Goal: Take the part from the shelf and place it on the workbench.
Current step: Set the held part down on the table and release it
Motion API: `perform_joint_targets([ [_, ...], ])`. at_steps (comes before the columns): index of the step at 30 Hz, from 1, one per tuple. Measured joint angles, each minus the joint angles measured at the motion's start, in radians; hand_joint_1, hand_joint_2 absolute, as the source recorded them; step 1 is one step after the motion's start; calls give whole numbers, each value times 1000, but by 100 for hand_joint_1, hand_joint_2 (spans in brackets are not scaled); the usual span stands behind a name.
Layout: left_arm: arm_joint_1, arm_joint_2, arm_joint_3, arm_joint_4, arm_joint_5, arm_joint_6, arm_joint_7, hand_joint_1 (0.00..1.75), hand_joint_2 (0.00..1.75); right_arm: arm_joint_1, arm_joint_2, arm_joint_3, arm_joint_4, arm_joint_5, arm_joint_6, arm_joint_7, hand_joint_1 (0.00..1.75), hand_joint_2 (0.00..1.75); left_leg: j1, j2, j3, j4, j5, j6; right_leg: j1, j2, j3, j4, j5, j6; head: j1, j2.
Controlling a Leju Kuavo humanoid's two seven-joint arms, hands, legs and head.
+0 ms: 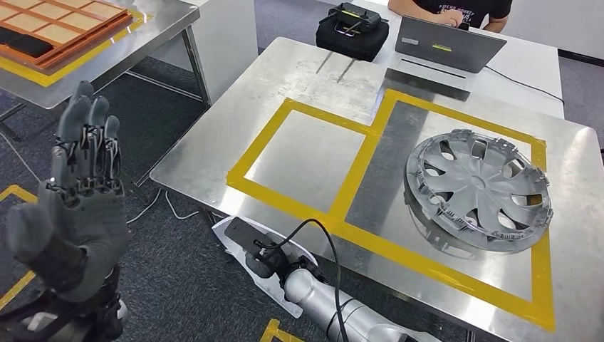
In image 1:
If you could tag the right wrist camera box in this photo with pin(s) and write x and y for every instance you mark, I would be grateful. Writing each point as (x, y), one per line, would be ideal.
(245, 236)

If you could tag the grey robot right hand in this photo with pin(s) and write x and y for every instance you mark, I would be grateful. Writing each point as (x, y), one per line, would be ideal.
(257, 266)

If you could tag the white pedestal cabinet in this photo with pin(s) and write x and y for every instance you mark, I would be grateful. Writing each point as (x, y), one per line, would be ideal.
(226, 47)

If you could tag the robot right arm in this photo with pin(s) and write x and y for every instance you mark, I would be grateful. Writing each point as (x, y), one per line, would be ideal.
(321, 302)

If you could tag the white plastic shell part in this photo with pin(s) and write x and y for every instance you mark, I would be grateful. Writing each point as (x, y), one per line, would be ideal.
(266, 289)

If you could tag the stainless steel workbench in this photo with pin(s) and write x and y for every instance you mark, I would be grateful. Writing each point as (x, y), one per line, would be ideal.
(306, 160)

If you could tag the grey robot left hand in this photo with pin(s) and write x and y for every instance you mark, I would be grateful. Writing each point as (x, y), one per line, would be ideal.
(89, 231)

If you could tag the orange compartment tray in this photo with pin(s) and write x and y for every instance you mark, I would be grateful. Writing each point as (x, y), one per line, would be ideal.
(56, 33)

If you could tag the black flat device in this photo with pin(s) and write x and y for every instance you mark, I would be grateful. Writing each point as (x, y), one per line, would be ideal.
(7, 35)
(30, 46)

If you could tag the silver wheel cover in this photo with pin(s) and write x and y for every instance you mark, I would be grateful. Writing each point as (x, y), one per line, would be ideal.
(476, 184)

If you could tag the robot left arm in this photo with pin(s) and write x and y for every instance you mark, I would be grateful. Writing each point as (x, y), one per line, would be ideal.
(94, 321)

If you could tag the black remote controller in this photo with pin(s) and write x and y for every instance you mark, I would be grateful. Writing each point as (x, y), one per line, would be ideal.
(354, 12)

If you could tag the person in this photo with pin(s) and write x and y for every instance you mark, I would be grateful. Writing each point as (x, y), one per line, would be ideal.
(472, 7)

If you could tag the grey laptop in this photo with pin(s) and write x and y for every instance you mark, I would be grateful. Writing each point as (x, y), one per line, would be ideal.
(448, 47)

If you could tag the black phone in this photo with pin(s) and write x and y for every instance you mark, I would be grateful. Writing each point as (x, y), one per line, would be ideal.
(465, 26)

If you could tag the black carry case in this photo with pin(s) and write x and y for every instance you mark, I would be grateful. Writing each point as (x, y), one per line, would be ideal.
(349, 47)

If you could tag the yellow floor tape square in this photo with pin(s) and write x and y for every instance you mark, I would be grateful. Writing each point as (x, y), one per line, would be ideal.
(271, 330)
(19, 191)

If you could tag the yellow tape outline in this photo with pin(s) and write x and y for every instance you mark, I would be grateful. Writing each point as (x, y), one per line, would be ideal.
(47, 78)

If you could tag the stainless steel table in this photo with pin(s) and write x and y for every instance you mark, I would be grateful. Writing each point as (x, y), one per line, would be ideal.
(141, 28)

